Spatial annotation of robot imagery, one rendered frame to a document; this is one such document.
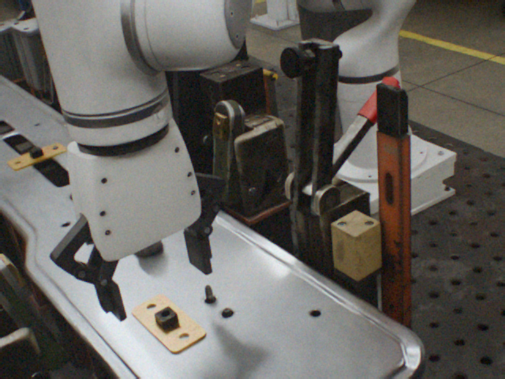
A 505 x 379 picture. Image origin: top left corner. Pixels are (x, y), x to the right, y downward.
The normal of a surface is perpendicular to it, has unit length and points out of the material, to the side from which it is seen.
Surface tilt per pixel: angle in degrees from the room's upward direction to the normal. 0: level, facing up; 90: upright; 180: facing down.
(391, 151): 90
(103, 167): 86
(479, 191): 0
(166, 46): 106
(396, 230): 90
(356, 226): 0
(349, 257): 90
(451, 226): 0
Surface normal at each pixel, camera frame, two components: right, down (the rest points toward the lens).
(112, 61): -0.07, 0.67
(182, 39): -0.26, 0.58
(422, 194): 0.54, 0.36
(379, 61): 0.26, 0.43
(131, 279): -0.12, -0.86
